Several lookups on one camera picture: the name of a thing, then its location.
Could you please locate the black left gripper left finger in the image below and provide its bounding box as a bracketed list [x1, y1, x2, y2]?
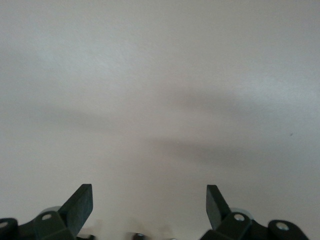
[0, 183, 94, 240]

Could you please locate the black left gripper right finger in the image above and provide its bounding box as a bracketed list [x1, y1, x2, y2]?
[199, 184, 310, 240]

